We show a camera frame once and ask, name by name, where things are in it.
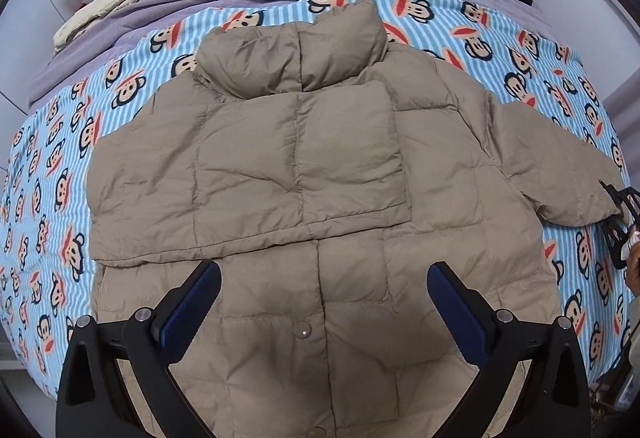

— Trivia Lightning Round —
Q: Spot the khaki puffer jacket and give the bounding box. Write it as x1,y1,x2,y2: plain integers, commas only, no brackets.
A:
87,0,622,437

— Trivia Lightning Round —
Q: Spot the right hand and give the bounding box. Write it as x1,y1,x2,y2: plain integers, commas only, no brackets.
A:
626,243,640,297

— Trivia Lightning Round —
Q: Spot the blue striped monkey blanket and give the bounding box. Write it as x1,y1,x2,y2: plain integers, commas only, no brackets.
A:
1,0,625,397

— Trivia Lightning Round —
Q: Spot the cream folded jacket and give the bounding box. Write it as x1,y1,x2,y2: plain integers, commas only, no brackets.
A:
53,0,139,53

